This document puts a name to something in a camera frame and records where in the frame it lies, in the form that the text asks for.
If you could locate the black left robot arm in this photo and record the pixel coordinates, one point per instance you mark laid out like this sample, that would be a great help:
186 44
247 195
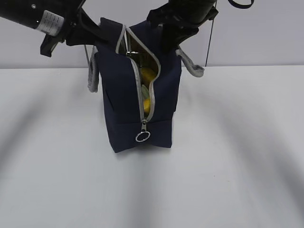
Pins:
62 21

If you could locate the yellow banana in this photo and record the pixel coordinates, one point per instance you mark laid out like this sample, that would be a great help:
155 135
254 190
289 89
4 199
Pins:
147 75

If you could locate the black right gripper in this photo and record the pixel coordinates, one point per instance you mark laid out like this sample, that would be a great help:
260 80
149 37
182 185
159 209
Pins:
181 19

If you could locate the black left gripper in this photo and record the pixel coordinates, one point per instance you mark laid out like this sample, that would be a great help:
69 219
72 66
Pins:
77 28

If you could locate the navy blue lunch bag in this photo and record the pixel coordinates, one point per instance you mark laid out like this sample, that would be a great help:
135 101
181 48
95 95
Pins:
140 84

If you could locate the green lid glass container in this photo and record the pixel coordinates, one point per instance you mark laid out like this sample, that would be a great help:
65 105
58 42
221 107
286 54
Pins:
145 92

